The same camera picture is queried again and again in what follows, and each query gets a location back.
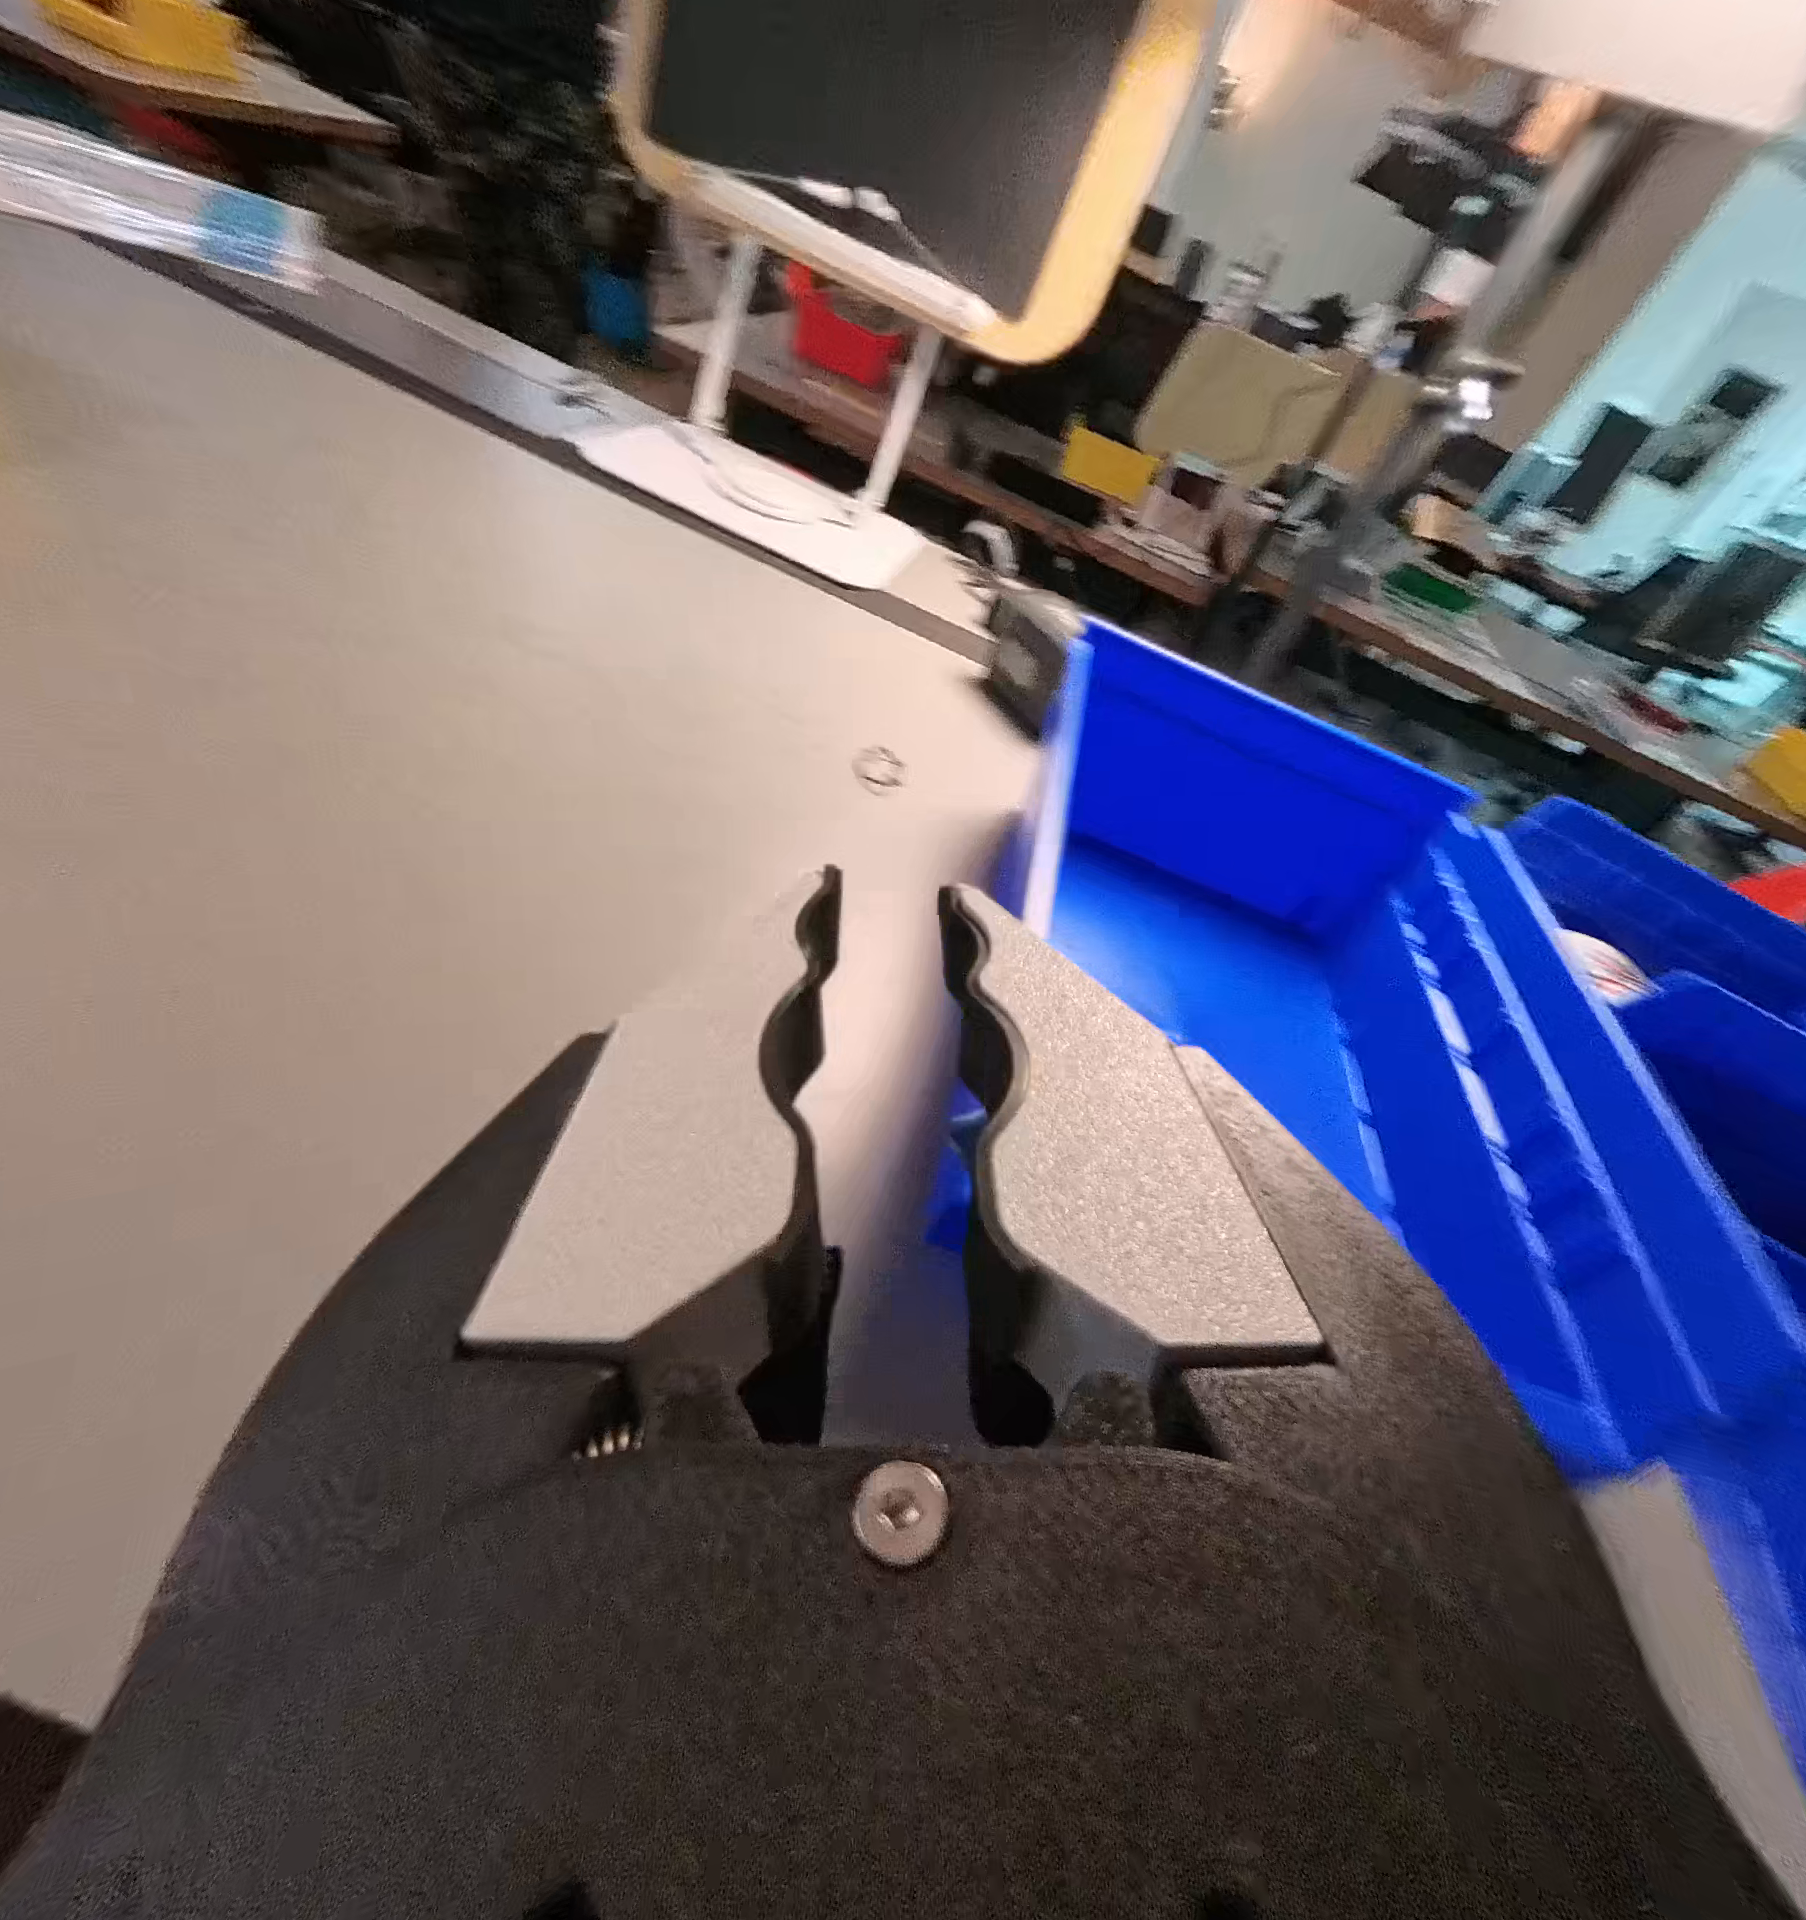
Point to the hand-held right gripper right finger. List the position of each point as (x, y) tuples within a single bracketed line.
[(1143, 1202)]

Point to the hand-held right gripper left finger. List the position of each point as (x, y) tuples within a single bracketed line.
[(651, 1184)]

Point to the large blue plastic bin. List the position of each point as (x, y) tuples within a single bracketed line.
[(1233, 797)]

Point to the black twist tie loop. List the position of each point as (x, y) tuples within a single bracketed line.
[(880, 770)]

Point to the white cloth red print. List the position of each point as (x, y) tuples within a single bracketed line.
[(1609, 959)]

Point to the grey power bank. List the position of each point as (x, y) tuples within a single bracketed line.
[(1028, 661)]

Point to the background work table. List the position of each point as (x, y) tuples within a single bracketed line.
[(1442, 648)]

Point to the red plastic bin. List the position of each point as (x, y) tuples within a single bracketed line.
[(1801, 894), (842, 340)]

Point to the grey light stand pole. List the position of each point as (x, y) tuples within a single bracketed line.
[(1381, 478)]

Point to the small silver clip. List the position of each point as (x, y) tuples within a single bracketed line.
[(581, 400)]

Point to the dark grey desk panel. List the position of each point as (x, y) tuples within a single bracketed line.
[(441, 352)]

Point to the blue trash bin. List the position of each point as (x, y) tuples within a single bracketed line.
[(612, 304)]

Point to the clear plastic bag blue label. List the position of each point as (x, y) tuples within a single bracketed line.
[(135, 195)]

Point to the led studio light panel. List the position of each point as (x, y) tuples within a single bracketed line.
[(1641, 42)]

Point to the small yellow bin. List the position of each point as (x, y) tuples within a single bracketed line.
[(149, 29)]

